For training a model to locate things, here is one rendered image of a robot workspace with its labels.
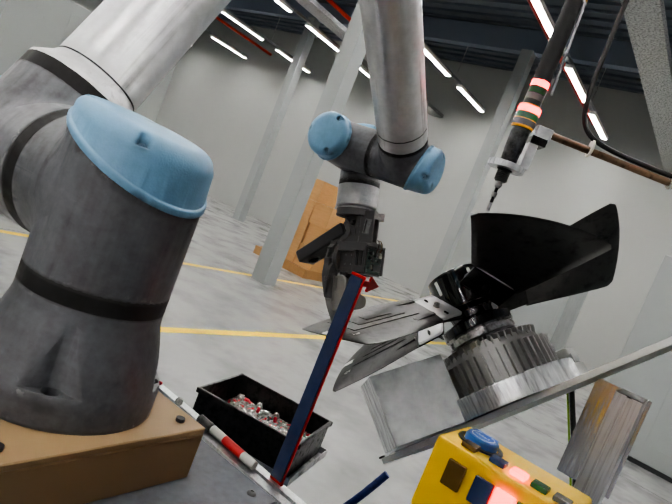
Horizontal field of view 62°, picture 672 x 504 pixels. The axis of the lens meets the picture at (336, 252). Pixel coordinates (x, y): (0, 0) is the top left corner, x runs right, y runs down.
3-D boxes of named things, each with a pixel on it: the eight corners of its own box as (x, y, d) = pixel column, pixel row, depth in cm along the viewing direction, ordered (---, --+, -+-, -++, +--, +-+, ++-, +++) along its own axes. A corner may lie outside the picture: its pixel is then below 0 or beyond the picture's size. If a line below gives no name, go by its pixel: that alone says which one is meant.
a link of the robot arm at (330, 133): (372, 119, 86) (396, 141, 96) (314, 102, 91) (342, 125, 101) (353, 167, 87) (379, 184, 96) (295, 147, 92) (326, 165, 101)
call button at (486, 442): (499, 455, 67) (505, 442, 67) (488, 460, 64) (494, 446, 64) (469, 437, 69) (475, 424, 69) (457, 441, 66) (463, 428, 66)
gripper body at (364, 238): (360, 276, 96) (369, 206, 97) (320, 272, 101) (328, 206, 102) (382, 280, 102) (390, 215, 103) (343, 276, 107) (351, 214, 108)
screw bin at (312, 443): (320, 454, 110) (333, 421, 110) (285, 482, 94) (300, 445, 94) (229, 403, 117) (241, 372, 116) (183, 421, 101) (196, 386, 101)
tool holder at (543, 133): (525, 181, 111) (545, 134, 110) (537, 179, 104) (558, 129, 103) (483, 164, 111) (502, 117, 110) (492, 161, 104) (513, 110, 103)
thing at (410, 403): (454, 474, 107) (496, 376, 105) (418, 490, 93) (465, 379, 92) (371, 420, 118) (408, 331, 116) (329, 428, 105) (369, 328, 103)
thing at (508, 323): (482, 347, 123) (478, 339, 124) (529, 320, 113) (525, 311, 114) (438, 358, 115) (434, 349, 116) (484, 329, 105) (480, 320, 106)
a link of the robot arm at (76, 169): (82, 304, 38) (150, 113, 37) (-24, 235, 44) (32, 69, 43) (201, 306, 48) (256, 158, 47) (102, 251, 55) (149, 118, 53)
